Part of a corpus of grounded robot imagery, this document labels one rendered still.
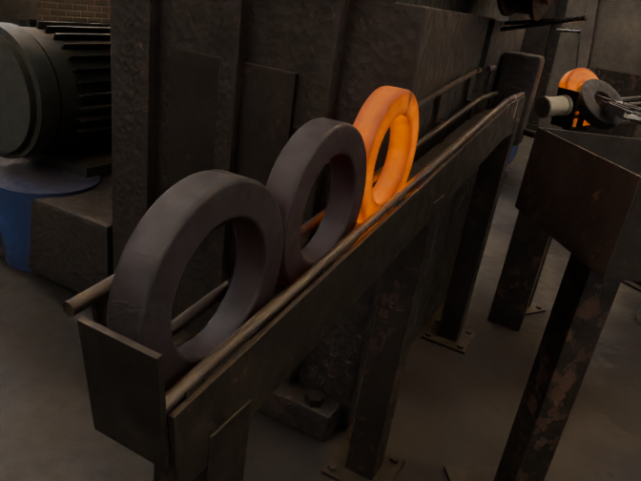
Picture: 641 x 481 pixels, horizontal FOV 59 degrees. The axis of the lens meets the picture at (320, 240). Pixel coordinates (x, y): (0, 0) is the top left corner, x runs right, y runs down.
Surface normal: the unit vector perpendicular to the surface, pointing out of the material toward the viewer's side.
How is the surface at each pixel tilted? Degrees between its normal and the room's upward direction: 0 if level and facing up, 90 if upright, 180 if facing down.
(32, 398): 0
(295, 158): 45
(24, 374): 0
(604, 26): 90
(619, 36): 90
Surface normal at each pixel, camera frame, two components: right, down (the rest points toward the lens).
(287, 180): -0.34, -0.22
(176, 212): -0.13, -0.63
